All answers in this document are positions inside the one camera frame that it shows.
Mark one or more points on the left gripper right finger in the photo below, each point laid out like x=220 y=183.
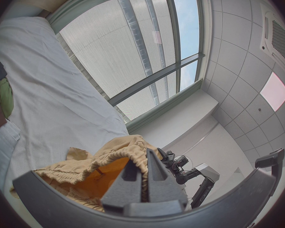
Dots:
x=171 y=193

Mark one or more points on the green garment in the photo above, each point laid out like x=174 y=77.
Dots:
x=6 y=96

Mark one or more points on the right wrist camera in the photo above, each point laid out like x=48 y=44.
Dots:
x=182 y=160

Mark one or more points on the window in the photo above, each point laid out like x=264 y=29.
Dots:
x=121 y=44

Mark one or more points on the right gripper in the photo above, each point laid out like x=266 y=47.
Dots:
x=170 y=159

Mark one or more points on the bed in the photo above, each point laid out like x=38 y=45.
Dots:
x=49 y=79

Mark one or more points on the pale blue garment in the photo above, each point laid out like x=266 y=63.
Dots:
x=2 y=139

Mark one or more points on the square ceiling light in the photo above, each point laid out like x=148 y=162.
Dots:
x=274 y=90

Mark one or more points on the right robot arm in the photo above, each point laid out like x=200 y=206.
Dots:
x=206 y=172

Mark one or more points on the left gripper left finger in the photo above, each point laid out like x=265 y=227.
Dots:
x=114 y=196

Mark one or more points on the white ceiling air conditioner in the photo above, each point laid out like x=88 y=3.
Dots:
x=280 y=39

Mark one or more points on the mustard yellow shorts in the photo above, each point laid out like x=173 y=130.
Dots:
x=85 y=182

